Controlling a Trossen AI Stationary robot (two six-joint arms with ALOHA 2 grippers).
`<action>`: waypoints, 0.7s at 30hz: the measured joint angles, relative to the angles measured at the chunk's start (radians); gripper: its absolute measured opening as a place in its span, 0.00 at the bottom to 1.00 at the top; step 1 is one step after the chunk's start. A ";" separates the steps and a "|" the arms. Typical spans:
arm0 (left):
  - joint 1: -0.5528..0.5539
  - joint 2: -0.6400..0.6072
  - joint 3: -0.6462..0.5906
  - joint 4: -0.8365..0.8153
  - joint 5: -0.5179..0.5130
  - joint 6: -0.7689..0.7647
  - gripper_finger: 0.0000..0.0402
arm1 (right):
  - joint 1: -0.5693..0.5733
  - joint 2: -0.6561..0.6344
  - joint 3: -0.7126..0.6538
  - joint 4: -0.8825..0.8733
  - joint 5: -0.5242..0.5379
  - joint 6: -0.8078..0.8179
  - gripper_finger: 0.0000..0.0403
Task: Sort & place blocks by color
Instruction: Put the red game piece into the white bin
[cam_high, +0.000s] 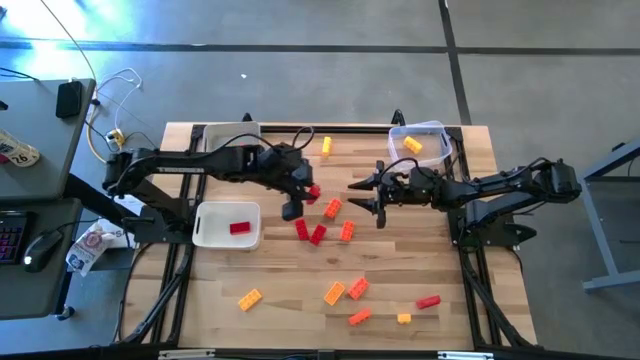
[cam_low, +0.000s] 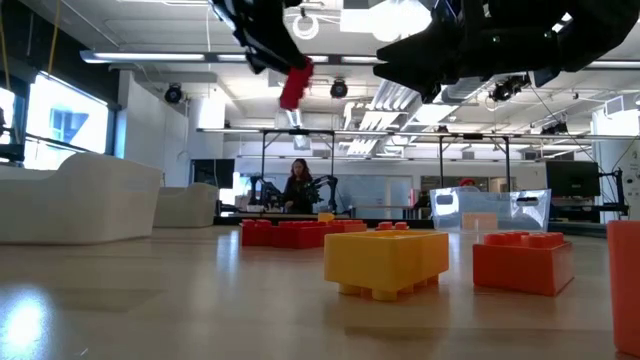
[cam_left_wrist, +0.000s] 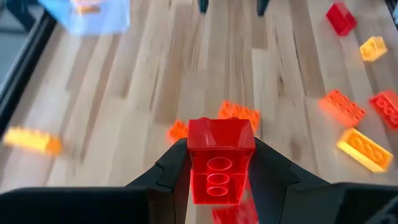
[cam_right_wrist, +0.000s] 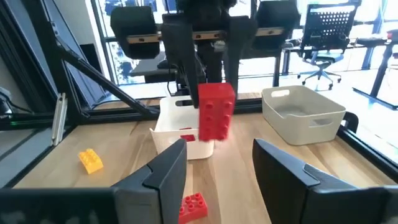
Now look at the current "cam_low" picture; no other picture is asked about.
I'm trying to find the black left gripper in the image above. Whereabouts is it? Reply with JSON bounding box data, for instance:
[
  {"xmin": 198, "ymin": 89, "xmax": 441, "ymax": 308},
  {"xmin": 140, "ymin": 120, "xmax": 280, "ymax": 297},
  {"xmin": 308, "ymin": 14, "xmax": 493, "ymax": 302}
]
[{"xmin": 208, "ymin": 0, "xmax": 315, "ymax": 76}]

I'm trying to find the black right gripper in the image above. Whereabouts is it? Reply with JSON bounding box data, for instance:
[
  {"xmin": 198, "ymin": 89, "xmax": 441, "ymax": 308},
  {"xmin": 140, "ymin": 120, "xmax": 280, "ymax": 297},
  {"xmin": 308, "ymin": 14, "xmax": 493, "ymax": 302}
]
[{"xmin": 372, "ymin": 0, "xmax": 571, "ymax": 104}]

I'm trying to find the long red block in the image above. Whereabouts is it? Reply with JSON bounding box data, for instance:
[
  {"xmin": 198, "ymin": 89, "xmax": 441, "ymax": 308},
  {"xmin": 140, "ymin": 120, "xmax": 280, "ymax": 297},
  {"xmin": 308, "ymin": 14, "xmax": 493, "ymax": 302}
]
[
  {"xmin": 271, "ymin": 220, "xmax": 346, "ymax": 251},
  {"xmin": 239, "ymin": 218, "xmax": 275, "ymax": 248},
  {"xmin": 278, "ymin": 57, "xmax": 316, "ymax": 112}
]

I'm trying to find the long yellow-orange block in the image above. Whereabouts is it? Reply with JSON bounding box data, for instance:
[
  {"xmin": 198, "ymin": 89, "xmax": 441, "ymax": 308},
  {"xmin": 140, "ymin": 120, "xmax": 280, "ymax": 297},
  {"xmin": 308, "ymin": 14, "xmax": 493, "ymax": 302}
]
[{"xmin": 323, "ymin": 229, "xmax": 451, "ymax": 303}]

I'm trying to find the long ceiling light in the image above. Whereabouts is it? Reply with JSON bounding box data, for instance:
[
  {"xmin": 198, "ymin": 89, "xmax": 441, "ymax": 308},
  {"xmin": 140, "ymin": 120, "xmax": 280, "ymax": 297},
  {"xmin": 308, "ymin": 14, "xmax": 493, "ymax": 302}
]
[{"xmin": 79, "ymin": 48, "xmax": 251, "ymax": 65}]

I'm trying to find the black monitor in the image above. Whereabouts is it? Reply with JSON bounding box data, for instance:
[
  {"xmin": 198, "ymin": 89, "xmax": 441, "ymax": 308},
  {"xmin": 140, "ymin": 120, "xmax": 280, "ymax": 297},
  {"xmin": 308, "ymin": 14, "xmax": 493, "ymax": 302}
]
[
  {"xmin": 191, "ymin": 158, "xmax": 236, "ymax": 190},
  {"xmin": 544, "ymin": 159, "xmax": 601, "ymax": 199}
]

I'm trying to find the grey storage bin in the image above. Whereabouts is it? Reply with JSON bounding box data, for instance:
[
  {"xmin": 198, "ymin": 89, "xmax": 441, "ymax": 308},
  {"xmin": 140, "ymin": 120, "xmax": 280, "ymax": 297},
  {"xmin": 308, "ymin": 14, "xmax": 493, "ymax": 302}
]
[{"xmin": 152, "ymin": 181, "xmax": 221, "ymax": 230}]

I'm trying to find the clear plastic bin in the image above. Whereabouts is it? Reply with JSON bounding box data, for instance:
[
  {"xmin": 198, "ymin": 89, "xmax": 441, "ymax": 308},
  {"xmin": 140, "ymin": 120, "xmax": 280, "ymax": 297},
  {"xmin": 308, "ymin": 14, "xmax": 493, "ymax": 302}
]
[{"xmin": 429, "ymin": 188, "xmax": 553, "ymax": 234}]

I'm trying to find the bright window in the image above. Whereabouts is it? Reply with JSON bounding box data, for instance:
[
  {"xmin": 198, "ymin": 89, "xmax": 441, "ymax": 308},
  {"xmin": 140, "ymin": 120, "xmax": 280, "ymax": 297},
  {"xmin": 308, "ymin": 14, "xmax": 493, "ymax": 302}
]
[{"xmin": 23, "ymin": 71, "xmax": 111, "ymax": 171}]

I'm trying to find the white storage bin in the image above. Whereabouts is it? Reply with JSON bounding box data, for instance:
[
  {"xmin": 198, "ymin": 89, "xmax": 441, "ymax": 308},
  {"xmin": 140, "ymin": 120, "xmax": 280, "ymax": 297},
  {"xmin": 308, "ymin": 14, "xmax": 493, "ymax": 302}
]
[{"xmin": 0, "ymin": 151, "xmax": 164, "ymax": 246}]

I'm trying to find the white coiled cable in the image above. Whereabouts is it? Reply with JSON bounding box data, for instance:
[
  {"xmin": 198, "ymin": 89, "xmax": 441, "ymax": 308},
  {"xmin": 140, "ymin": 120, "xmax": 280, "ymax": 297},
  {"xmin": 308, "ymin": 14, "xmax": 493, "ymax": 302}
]
[{"xmin": 292, "ymin": 13, "xmax": 320, "ymax": 41}]

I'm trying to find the black background station frame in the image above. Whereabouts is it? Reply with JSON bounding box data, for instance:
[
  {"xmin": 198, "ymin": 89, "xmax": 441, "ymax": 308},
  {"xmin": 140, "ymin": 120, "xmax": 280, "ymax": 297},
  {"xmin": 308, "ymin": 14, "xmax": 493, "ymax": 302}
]
[
  {"xmin": 259, "ymin": 128, "xmax": 337, "ymax": 214},
  {"xmin": 437, "ymin": 131, "xmax": 512, "ymax": 194}
]

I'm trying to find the black aluminium rig frame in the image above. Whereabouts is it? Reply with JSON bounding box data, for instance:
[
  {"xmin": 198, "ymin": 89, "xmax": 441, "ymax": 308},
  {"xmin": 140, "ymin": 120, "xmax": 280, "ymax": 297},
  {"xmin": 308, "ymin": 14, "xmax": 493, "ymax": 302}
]
[{"xmin": 213, "ymin": 212, "xmax": 609, "ymax": 239}]

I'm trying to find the yellow hanging cable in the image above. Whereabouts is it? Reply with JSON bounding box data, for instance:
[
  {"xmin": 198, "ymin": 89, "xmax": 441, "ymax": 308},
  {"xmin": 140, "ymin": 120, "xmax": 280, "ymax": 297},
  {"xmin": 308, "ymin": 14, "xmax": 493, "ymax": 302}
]
[{"xmin": 47, "ymin": 0, "xmax": 62, "ymax": 76}]

